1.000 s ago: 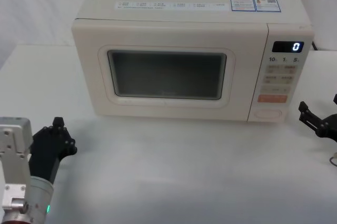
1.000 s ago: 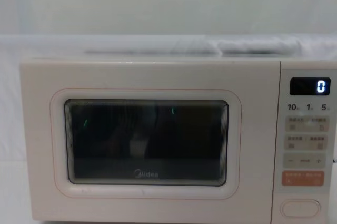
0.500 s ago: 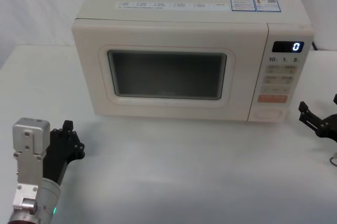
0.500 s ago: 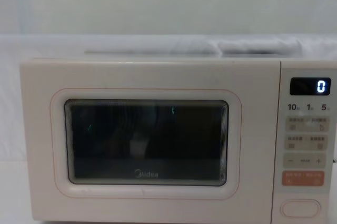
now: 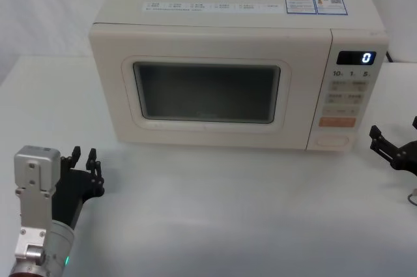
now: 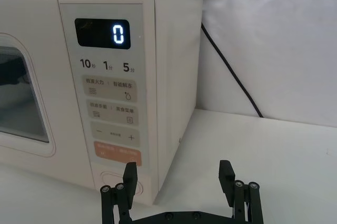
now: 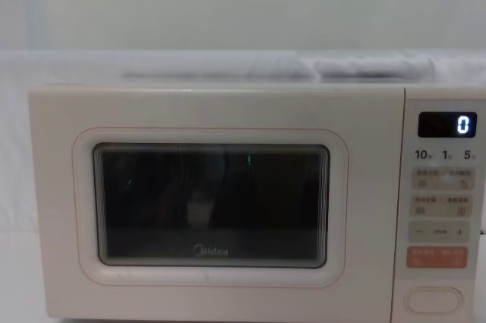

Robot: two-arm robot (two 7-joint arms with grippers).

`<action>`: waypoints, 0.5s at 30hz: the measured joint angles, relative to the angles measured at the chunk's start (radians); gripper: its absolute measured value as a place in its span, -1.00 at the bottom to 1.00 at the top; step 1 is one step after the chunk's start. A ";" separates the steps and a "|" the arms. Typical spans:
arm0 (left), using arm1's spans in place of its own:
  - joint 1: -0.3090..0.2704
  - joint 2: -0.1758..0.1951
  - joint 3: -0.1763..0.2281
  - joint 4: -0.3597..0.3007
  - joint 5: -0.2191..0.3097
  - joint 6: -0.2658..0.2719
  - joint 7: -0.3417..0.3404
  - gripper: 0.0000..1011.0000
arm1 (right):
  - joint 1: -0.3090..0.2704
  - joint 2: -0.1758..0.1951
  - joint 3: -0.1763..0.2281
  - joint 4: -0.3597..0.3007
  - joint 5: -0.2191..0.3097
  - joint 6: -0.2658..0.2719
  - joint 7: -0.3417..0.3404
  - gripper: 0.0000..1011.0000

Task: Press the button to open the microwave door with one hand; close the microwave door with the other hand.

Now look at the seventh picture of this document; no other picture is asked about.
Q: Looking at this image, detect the cream microwave oven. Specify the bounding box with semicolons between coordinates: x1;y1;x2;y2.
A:
27;71;486;323

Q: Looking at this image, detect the oven control panel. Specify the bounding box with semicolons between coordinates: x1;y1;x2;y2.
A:
403;88;486;323

